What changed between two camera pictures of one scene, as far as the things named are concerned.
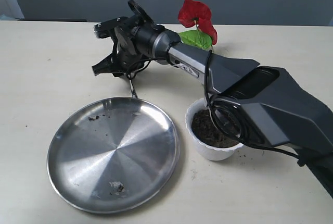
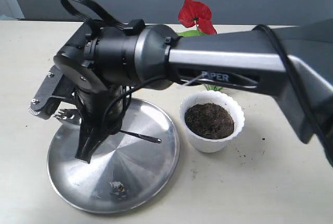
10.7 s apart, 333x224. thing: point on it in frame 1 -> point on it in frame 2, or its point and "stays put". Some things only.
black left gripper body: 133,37 -> 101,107
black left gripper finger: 107,65 -> 89,137
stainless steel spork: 133,92 -> 71,115
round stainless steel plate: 114,156 stays put
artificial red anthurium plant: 193,13 stays put
